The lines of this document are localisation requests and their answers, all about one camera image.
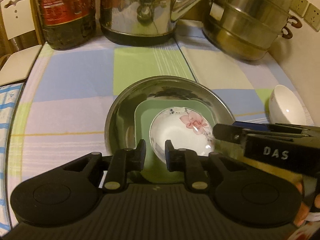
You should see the white floral ceramic plate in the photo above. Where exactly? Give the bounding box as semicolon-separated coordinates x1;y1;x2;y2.
149;107;215;163

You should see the green square plastic plate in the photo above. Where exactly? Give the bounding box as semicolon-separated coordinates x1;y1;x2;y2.
135;99;214;184

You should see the person's right hand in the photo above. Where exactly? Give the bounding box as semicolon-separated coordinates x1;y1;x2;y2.
294;176;319;227

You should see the large stainless steel basin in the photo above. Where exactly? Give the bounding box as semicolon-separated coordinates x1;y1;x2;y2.
104;75;236;181

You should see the white ceramic bowl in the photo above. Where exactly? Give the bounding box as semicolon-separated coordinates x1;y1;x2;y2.
268;85;307;125

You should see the checkered pastel tablecloth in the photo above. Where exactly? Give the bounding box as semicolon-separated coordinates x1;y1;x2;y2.
5;19;315;228

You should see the stainless steel steamer pot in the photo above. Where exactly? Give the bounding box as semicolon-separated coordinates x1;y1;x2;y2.
202;0;302;61

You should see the blue white cloth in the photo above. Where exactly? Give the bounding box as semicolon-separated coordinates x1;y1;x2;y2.
0;83;23;236

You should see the stainless steel kettle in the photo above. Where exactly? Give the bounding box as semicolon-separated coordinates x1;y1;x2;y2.
99;0;201;46

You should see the white wooden chair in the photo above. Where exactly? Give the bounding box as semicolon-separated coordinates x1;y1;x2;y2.
1;0;44;86

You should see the dark red labelled bottle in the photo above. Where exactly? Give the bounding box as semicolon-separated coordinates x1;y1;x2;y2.
37;0;96;50

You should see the wall power socket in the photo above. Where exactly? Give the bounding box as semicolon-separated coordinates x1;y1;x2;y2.
304;3;320;32
290;0;309;18

